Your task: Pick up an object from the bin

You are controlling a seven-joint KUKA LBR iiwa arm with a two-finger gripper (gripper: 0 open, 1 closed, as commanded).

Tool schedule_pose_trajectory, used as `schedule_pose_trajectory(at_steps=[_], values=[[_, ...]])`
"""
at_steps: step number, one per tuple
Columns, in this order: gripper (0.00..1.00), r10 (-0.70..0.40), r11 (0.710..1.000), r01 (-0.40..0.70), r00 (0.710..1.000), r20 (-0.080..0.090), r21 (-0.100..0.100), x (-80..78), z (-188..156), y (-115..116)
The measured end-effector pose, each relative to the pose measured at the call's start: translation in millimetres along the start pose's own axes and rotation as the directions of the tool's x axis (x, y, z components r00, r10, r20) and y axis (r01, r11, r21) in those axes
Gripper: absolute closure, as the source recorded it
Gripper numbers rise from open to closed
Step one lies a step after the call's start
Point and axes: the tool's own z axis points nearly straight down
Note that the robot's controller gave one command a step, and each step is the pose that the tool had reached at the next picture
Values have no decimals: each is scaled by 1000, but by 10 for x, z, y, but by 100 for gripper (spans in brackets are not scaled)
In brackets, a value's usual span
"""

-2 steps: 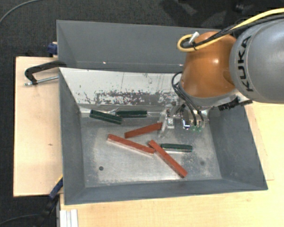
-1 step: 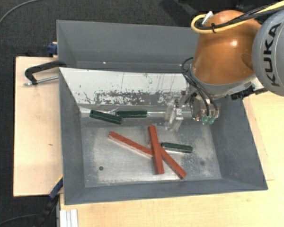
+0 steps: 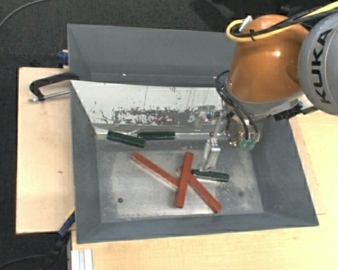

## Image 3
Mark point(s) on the grey metal bin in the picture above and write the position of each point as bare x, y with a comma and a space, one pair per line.
146, 55

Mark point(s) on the red-brown flat block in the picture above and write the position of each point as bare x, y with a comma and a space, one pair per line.
204, 193
184, 181
155, 169

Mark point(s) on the dark green flat block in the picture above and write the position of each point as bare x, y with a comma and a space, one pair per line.
125, 139
157, 135
212, 176

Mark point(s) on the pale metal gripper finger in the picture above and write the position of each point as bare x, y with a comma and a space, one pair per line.
213, 153
211, 114

